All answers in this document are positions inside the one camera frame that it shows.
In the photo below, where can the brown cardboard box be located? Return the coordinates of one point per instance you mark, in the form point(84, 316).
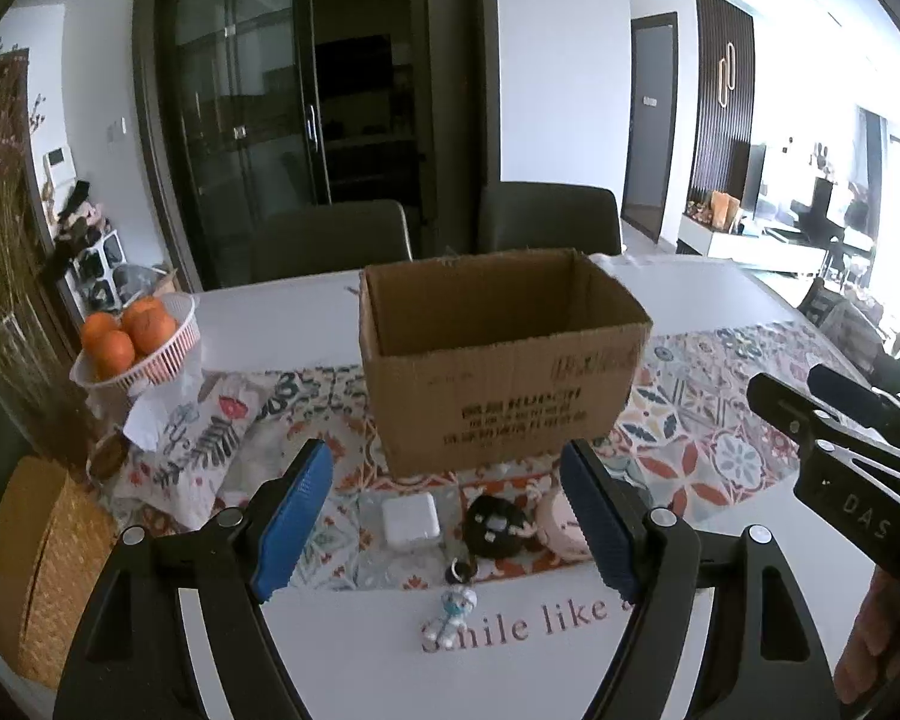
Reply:
point(495, 405)

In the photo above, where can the white wall intercom panel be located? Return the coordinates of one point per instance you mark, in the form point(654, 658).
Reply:
point(58, 163)

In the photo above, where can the black glass sliding door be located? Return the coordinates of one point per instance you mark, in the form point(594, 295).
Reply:
point(217, 127)

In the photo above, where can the floral patterned table mat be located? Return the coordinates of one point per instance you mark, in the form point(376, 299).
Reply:
point(720, 457)

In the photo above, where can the dried flower bouquet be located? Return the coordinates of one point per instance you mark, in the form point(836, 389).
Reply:
point(0, 240)

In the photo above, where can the white cubby shelf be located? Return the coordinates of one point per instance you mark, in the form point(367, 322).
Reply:
point(97, 270)

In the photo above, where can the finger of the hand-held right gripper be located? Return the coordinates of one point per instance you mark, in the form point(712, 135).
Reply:
point(862, 401)
point(780, 401)

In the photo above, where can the pile of oranges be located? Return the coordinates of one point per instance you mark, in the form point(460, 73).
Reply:
point(150, 326)

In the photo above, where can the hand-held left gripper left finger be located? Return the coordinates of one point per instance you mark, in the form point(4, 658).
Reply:
point(292, 525)

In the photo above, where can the grey dining chair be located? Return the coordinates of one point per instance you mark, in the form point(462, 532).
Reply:
point(330, 244)
point(547, 217)

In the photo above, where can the person's right hand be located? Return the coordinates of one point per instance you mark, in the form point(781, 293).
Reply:
point(881, 645)

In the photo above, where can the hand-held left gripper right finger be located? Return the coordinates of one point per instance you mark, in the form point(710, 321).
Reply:
point(592, 525)

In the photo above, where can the white crumpled tissue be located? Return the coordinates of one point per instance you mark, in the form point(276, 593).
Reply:
point(146, 424)

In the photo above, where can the white low cabinet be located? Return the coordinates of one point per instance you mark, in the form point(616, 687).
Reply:
point(750, 244)

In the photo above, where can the white slatted fruit basket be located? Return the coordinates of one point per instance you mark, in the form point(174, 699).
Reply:
point(165, 360)

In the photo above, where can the woven straw box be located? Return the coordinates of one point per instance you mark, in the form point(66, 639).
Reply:
point(37, 562)

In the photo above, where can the small brown bowl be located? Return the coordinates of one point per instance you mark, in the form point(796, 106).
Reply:
point(109, 457)

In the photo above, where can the white charger block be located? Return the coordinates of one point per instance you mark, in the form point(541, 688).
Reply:
point(411, 521)

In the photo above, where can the dark slatted wall panel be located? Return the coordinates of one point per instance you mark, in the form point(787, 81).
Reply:
point(720, 142)

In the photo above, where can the white wall switch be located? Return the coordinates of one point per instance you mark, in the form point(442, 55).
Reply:
point(118, 130)

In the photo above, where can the dark room door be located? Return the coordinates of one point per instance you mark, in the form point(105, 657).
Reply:
point(649, 127)

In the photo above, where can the black round electronic device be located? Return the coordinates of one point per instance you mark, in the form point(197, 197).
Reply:
point(495, 525)

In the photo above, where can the small cardboard floor box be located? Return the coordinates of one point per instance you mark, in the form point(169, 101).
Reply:
point(166, 281)

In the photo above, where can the pink round toy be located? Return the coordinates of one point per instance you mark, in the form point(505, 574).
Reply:
point(559, 529)

